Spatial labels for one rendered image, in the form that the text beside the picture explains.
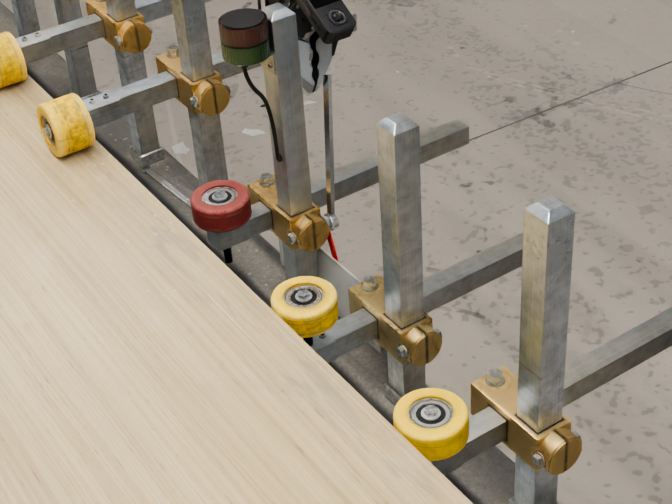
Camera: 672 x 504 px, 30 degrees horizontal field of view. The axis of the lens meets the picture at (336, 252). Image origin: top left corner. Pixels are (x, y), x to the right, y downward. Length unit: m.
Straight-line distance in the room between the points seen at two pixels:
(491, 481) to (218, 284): 0.41
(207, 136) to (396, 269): 0.50
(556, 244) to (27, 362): 0.63
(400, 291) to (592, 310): 1.43
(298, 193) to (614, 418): 1.16
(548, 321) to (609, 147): 2.20
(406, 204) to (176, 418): 0.36
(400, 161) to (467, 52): 2.53
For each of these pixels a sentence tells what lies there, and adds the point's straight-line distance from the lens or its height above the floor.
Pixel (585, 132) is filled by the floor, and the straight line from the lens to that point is 3.53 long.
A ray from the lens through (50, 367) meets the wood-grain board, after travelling 1.47.
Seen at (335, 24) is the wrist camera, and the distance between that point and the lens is 1.59.
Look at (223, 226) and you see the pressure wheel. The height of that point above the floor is 0.88.
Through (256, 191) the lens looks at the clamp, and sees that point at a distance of 1.75.
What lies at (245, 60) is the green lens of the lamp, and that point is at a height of 1.13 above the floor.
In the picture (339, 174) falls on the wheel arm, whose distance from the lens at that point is 1.79.
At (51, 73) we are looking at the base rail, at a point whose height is 0.70.
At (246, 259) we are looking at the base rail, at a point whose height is 0.70.
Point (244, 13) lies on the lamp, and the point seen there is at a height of 1.17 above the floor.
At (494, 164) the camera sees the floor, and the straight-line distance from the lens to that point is 3.38.
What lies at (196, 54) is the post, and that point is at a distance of 1.82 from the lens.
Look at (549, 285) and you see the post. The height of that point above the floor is 1.06.
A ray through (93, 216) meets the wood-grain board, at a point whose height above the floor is 0.90.
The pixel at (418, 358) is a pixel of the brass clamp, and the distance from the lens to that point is 1.55.
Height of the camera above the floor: 1.84
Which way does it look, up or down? 37 degrees down
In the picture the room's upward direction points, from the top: 4 degrees counter-clockwise
